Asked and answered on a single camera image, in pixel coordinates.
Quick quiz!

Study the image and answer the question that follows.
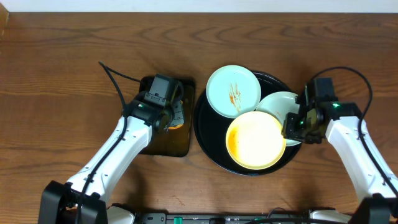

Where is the orange green scrub sponge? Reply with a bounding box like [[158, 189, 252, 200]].
[[168, 101, 185, 130]]

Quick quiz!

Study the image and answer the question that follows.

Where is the light blue plate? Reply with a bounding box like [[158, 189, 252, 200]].
[[253, 91, 300, 147], [206, 65, 261, 119]]

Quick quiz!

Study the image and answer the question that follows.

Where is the yellow plate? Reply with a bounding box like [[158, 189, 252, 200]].
[[225, 111, 286, 170]]

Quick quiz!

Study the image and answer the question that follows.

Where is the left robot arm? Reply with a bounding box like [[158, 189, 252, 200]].
[[38, 100, 187, 223]]

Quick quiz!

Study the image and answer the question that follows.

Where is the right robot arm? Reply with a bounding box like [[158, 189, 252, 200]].
[[282, 101, 397, 223]]

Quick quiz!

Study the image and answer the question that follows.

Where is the black rectangular water tray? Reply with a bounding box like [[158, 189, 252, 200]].
[[140, 77, 195, 157]]

